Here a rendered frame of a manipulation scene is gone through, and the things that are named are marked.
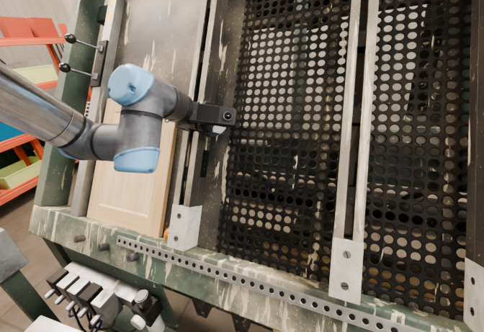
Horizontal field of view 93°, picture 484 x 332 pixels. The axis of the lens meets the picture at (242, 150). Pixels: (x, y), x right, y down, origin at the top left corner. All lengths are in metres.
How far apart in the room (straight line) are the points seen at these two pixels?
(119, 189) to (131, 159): 0.55
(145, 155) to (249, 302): 0.46
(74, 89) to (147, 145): 0.95
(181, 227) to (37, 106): 0.45
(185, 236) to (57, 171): 0.79
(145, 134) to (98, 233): 0.64
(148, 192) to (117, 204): 0.16
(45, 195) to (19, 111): 0.88
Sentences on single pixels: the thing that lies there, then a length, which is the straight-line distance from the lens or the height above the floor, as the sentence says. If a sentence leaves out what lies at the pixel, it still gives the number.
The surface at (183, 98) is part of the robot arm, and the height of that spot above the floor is 1.35.
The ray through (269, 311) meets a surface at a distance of 0.69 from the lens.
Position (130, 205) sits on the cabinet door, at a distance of 0.94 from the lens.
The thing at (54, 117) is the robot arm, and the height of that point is 1.36.
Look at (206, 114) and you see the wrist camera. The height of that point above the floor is 1.29.
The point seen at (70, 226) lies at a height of 0.88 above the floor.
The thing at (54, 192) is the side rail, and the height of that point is 0.93.
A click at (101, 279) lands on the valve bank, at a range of 1.06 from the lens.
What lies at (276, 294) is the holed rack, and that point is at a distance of 0.66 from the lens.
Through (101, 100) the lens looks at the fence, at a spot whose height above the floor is 1.29.
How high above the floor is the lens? 1.44
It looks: 25 degrees down
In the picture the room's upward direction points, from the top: 8 degrees counter-clockwise
